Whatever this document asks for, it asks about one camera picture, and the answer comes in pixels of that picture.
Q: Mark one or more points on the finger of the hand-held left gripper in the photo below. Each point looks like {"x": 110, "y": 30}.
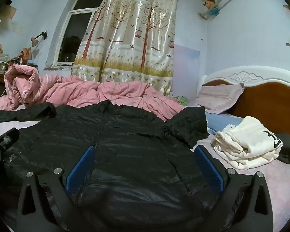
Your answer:
{"x": 4, "y": 137}

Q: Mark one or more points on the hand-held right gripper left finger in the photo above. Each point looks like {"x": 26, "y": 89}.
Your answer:
{"x": 80, "y": 169}

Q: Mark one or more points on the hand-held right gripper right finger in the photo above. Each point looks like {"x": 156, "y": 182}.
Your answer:
{"x": 207, "y": 168}

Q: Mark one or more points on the black puffer jacket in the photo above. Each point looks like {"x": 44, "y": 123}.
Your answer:
{"x": 135, "y": 149}

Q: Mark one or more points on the folded cream white garment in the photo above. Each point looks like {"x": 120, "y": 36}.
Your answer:
{"x": 246, "y": 142}

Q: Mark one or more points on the blue floral pillow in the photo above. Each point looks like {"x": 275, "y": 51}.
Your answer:
{"x": 222, "y": 120}

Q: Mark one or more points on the pink pillow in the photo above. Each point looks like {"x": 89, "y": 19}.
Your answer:
{"x": 217, "y": 96}

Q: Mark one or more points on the pile of desk clutter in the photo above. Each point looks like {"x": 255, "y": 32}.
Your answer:
{"x": 0, "y": 61}

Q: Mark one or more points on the pink checked quilt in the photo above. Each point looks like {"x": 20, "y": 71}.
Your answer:
{"x": 87, "y": 91}

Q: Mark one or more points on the folded black garment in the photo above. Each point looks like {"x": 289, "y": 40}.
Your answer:
{"x": 288, "y": 147}

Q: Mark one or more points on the white and wooden headboard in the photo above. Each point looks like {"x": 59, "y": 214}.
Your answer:
{"x": 268, "y": 101}

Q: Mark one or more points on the white framed window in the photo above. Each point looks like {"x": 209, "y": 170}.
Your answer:
{"x": 75, "y": 33}

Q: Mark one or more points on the tree print curtain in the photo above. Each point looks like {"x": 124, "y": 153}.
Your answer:
{"x": 135, "y": 41}

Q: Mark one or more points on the plush doll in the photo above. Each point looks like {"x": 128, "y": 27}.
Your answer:
{"x": 211, "y": 4}

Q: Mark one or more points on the pale purple wall panel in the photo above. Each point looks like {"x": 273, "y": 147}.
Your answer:
{"x": 186, "y": 70}

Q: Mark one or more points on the black wall lamp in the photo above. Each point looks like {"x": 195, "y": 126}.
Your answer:
{"x": 38, "y": 37}

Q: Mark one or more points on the grey hanging wall shelf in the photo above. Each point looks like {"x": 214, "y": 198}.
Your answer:
{"x": 205, "y": 16}

